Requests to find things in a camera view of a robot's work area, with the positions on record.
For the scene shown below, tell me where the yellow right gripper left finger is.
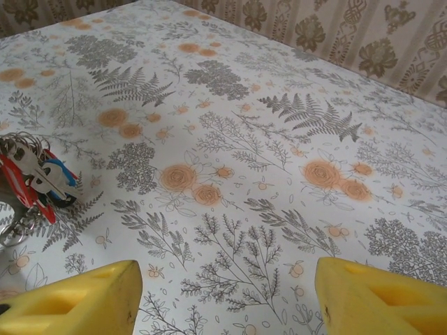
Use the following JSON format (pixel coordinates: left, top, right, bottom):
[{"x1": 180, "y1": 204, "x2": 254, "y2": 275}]
[{"x1": 0, "y1": 260, "x2": 144, "y2": 335}]

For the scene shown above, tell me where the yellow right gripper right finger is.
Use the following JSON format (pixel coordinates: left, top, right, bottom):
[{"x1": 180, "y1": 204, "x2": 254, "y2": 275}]
[{"x1": 314, "y1": 256, "x2": 447, "y2": 335}]

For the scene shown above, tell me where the numbered metal key ring disc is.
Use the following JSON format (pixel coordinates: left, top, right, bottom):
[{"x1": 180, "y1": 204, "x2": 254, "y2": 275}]
[{"x1": 0, "y1": 131, "x2": 50, "y2": 247}]

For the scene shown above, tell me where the blue tagged silver key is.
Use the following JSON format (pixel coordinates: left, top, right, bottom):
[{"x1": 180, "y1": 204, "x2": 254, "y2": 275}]
[{"x1": 38, "y1": 158, "x2": 78, "y2": 209}]

